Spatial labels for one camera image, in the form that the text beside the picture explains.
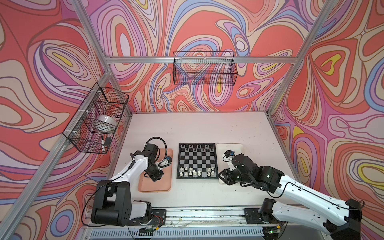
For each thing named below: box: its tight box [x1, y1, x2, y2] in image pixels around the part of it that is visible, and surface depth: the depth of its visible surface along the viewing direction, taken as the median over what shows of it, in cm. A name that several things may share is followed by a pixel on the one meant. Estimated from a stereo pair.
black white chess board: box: [176, 143, 219, 180], surface depth 93 cm
